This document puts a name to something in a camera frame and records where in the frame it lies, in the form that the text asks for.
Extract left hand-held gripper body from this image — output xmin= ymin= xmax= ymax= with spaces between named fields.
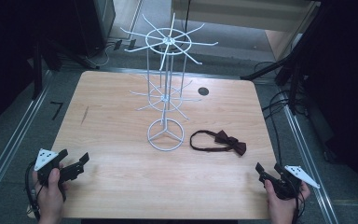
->
xmin=33 ymin=147 xmax=85 ymax=189

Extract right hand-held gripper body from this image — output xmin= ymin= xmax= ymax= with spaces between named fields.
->
xmin=258 ymin=164 xmax=322 ymax=201

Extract person's right hand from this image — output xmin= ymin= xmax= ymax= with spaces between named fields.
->
xmin=263 ymin=178 xmax=311 ymax=224

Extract person's left hand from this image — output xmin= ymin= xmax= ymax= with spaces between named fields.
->
xmin=32 ymin=167 xmax=70 ymax=224

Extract dark red bow tie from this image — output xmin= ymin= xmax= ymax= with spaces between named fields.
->
xmin=189 ymin=129 xmax=247 ymax=157

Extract black metal stand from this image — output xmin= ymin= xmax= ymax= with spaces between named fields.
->
xmin=31 ymin=36 xmax=101 ymax=101
xmin=240 ymin=46 xmax=311 ymax=117

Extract dark cabinet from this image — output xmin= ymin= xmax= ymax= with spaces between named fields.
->
xmin=73 ymin=0 xmax=117 ymax=58

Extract metal floor rail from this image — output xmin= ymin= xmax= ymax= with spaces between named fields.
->
xmin=282 ymin=102 xmax=340 ymax=224
xmin=0 ymin=70 xmax=54 ymax=207

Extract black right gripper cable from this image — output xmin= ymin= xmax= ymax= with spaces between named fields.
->
xmin=291 ymin=189 xmax=307 ymax=224

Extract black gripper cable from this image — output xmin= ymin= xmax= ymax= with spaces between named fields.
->
xmin=291 ymin=189 xmax=307 ymax=224
xmin=24 ymin=161 xmax=42 ymax=221

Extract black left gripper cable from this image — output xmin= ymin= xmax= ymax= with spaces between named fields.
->
xmin=24 ymin=161 xmax=42 ymax=221

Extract black floor cables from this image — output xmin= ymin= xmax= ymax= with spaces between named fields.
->
xmin=254 ymin=61 xmax=296 ymax=158

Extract white wire display rack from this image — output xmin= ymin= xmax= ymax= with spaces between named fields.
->
xmin=119 ymin=12 xmax=219 ymax=152

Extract white floor cable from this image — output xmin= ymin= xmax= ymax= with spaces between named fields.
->
xmin=83 ymin=42 xmax=117 ymax=68

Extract black hanging cable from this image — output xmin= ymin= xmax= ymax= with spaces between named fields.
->
xmin=184 ymin=0 xmax=192 ymax=35

